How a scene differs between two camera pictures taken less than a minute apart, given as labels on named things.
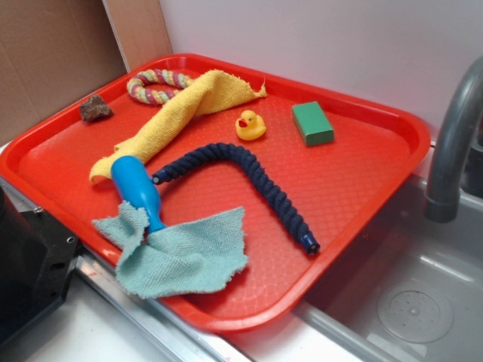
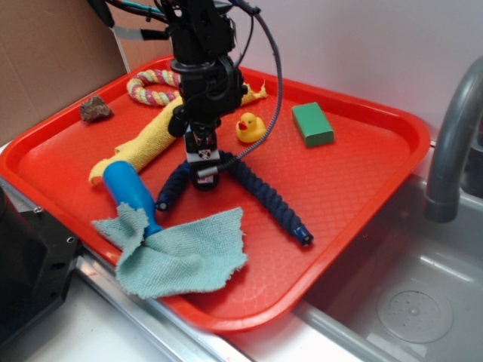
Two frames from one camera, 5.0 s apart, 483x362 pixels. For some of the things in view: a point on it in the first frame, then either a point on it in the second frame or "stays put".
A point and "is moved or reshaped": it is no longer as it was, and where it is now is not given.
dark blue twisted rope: (258, 179) is moved or reshaped
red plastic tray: (228, 190) stays put
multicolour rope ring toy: (152, 96) stays put
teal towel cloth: (183, 258) stays put
